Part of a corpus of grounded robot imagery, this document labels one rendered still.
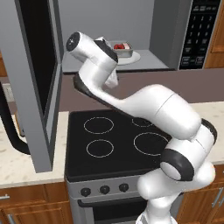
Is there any wooden drawer front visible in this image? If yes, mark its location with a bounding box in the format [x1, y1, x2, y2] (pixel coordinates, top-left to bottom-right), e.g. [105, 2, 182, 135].
[213, 164, 224, 185]
[0, 181, 70, 208]

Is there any white wall outlet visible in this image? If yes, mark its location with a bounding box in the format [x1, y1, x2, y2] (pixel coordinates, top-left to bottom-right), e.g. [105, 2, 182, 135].
[2, 82, 16, 103]

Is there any steel stove with black hob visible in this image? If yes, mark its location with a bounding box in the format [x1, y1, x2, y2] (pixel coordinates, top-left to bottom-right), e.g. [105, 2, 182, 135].
[64, 108, 186, 224]

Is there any black oven door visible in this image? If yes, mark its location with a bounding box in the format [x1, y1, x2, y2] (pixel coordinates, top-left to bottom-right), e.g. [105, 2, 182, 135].
[76, 197, 151, 224]

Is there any grey microwave oven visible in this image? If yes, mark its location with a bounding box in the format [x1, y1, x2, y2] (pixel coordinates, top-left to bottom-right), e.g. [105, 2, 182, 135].
[57, 0, 223, 74]

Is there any wooden wall cabinet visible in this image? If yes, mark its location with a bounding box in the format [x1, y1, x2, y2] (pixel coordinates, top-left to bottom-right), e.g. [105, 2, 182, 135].
[203, 0, 224, 70]
[0, 52, 9, 79]

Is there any grey microwave door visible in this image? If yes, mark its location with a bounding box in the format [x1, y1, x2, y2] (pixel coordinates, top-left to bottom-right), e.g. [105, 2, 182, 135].
[0, 0, 66, 174]

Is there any black stove knob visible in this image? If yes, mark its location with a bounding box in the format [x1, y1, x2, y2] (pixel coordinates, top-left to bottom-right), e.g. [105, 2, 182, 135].
[118, 182, 130, 193]
[80, 186, 92, 198]
[99, 185, 111, 195]

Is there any black oven door handle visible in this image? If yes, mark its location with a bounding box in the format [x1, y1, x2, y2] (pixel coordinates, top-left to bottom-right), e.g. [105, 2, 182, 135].
[77, 195, 147, 208]

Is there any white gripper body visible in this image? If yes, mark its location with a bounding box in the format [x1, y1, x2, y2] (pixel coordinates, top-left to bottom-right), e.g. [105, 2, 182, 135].
[97, 36, 120, 89]

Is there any clear tupperware container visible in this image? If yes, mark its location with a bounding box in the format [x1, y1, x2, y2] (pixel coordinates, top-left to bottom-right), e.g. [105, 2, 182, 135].
[108, 40, 135, 59]

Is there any white microwave turntable plate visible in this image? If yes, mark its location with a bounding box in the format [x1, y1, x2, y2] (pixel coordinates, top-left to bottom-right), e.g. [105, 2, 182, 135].
[115, 50, 142, 67]

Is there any wooden cupboard door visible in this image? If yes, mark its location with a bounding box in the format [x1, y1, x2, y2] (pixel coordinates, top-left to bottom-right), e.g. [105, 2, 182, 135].
[0, 200, 74, 224]
[175, 182, 222, 224]

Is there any black microwave door handle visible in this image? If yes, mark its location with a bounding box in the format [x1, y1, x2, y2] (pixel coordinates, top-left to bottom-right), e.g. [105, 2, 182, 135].
[0, 81, 32, 156]

